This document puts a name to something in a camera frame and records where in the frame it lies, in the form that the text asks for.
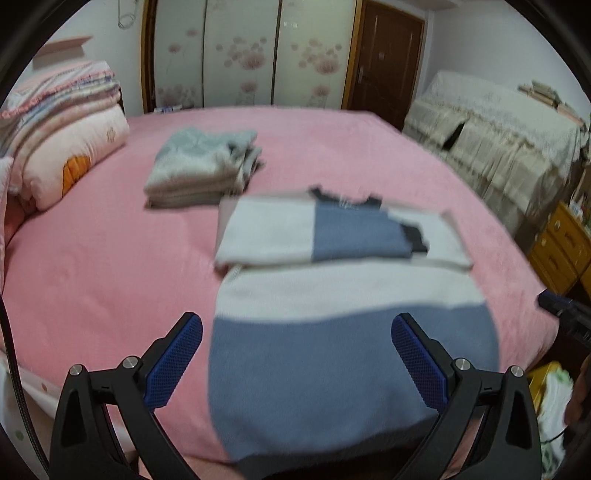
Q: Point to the pink bed blanket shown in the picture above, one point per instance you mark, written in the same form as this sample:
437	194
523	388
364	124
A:
115	240

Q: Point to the person's right forearm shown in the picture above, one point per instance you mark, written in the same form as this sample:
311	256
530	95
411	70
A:
575	406

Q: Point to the polka dot bed sheet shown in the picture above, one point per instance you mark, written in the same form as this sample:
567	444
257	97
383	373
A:
18	406

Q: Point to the pastel striped folded quilt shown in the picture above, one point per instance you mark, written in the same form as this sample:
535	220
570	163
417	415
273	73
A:
55	120

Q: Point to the striped knit sweater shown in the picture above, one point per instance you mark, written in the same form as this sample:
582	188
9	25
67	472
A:
323	346

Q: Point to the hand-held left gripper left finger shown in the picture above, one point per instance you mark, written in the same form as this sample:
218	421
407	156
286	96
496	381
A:
173	360

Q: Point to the pale green white cloth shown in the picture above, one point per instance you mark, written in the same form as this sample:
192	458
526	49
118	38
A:
554	401

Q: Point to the light wooden wall shelf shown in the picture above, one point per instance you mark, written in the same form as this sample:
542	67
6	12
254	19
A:
64	46

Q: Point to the wooden drawer cabinet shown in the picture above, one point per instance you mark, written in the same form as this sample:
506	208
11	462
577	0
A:
561	249

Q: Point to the white lace cover cloth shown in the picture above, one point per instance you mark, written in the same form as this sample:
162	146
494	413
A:
498	106

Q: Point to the floral sliding door wardrobe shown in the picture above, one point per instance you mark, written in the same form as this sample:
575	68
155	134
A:
240	50

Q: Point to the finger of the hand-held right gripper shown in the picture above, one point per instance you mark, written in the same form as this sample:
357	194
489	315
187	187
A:
577	330
570	306

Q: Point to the brown wooden door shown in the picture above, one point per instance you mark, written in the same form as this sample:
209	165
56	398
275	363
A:
392	60

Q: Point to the grey-brown folded garment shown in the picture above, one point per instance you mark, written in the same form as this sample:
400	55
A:
184	204

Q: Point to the beige folded garment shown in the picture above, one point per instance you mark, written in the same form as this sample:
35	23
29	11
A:
189	196

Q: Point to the yellow basket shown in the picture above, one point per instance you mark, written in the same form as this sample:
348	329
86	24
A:
538	378

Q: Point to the stack of books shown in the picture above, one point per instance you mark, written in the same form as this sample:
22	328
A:
549	97

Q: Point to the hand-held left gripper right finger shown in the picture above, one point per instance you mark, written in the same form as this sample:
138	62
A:
418	364

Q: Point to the folded grey-green clothes stack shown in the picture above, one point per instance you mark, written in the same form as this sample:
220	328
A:
198	157

